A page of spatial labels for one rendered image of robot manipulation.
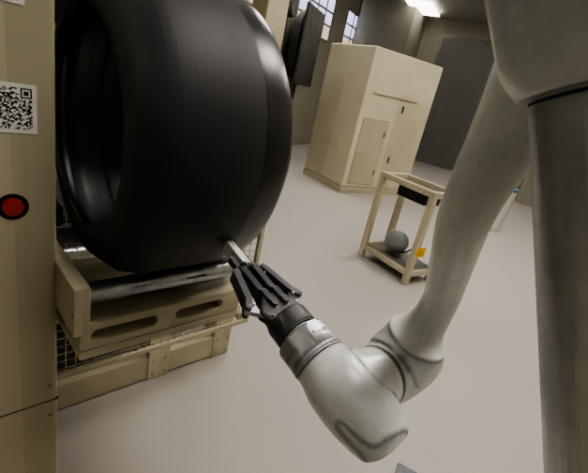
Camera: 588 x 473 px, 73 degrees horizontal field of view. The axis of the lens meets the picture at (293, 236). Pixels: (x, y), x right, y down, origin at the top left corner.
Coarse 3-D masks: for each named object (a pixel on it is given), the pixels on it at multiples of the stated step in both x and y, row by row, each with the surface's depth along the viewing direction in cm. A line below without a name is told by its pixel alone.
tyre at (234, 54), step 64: (64, 0) 78; (128, 0) 59; (192, 0) 63; (64, 64) 86; (128, 64) 59; (192, 64) 59; (256, 64) 67; (64, 128) 92; (128, 128) 61; (192, 128) 60; (256, 128) 67; (64, 192) 89; (128, 192) 64; (192, 192) 63; (256, 192) 72; (128, 256) 72; (192, 256) 77
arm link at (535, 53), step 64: (512, 0) 21; (576, 0) 18; (512, 64) 23; (576, 64) 20; (576, 128) 21; (576, 192) 22; (576, 256) 22; (576, 320) 23; (576, 384) 24; (576, 448) 24
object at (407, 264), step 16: (384, 176) 343; (400, 176) 355; (416, 176) 356; (400, 192) 339; (416, 192) 325; (432, 192) 303; (400, 208) 373; (432, 208) 307; (368, 224) 362; (368, 240) 367; (384, 240) 385; (400, 240) 346; (416, 240) 317; (384, 256) 348; (400, 256) 352; (416, 256) 321; (400, 272) 332; (416, 272) 331
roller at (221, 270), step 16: (160, 272) 84; (176, 272) 86; (192, 272) 88; (208, 272) 91; (224, 272) 94; (96, 288) 75; (112, 288) 76; (128, 288) 78; (144, 288) 81; (160, 288) 83; (96, 304) 76
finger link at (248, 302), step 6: (234, 270) 71; (234, 276) 71; (240, 276) 71; (234, 282) 70; (240, 282) 69; (234, 288) 70; (240, 288) 68; (246, 288) 68; (240, 294) 68; (246, 294) 67; (240, 300) 68; (246, 300) 66; (252, 300) 67; (246, 306) 65; (252, 306) 66; (246, 318) 66
